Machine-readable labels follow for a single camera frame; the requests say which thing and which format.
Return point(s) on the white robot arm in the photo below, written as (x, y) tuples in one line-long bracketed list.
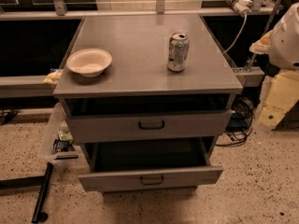
[(281, 44)]

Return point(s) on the grey drawer cabinet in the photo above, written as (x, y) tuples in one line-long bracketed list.
[(138, 81)]

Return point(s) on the grey top drawer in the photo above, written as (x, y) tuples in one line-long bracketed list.
[(89, 129)]

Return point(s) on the grey drawer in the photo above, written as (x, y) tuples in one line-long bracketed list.
[(150, 164), (89, 129)]

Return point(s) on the grey middle drawer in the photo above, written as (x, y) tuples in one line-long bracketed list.
[(150, 164)]

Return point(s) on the silver soda can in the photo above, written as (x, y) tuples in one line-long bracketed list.
[(178, 52)]

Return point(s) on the white bowl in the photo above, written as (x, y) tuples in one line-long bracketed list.
[(89, 62)]

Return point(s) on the clear plastic trash bag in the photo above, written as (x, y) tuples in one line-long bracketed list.
[(56, 146)]

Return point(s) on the black metal stand leg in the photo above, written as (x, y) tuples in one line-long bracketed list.
[(43, 181)]

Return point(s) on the white power strip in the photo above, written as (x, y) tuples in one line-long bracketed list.
[(239, 6)]

